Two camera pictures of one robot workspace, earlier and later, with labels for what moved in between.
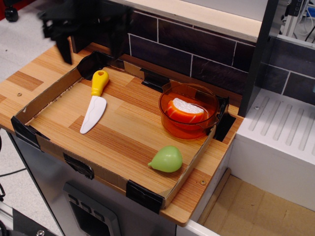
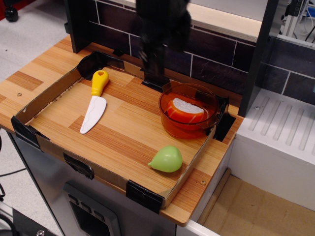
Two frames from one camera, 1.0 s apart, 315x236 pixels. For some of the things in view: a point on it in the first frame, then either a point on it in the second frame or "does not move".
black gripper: x=64 y=18 to x=163 y=22
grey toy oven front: x=84 y=204 does not move
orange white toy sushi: x=182 y=111 does not move
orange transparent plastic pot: x=188 y=110 does not move
